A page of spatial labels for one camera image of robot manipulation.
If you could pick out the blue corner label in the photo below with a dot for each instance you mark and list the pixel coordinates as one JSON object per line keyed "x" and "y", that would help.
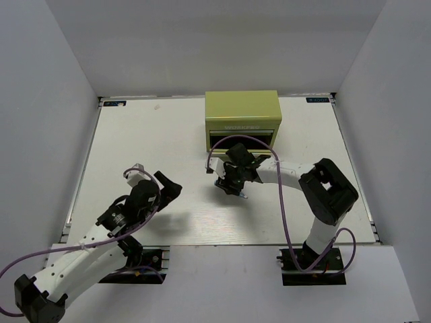
{"x": 317, "y": 100}
{"x": 114, "y": 103}

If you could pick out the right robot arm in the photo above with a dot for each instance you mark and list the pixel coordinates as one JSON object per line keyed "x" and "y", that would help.
{"x": 329, "y": 194}

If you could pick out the blue utility knife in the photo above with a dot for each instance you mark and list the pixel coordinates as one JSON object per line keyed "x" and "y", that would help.
{"x": 229, "y": 191}

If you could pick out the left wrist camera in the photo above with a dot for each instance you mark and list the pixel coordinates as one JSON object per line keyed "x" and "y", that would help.
{"x": 135, "y": 175}

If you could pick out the left blue corner label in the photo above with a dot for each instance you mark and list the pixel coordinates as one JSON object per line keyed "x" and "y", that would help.
{"x": 114, "y": 103}

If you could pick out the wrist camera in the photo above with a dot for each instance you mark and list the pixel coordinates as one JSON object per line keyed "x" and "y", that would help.
{"x": 135, "y": 175}
{"x": 216, "y": 166}

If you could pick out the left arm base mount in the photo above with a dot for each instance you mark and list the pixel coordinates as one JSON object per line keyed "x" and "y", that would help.
{"x": 151, "y": 269}

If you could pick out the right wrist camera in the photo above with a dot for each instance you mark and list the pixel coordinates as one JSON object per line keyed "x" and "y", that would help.
{"x": 216, "y": 166}

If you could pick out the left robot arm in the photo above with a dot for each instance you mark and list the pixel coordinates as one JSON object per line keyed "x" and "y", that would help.
{"x": 108, "y": 248}

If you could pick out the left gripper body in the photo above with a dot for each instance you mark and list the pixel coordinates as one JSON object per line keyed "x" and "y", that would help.
{"x": 151, "y": 209}

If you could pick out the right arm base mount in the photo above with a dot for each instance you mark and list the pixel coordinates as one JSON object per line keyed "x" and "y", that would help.
{"x": 325, "y": 273}

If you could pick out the green metal drawer box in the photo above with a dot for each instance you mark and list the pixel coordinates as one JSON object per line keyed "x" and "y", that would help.
{"x": 252, "y": 118}

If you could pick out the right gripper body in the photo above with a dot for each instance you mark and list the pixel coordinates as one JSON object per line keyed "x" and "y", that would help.
{"x": 234, "y": 180}

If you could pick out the right blue corner label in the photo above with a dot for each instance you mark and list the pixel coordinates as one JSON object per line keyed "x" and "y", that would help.
{"x": 317, "y": 100}

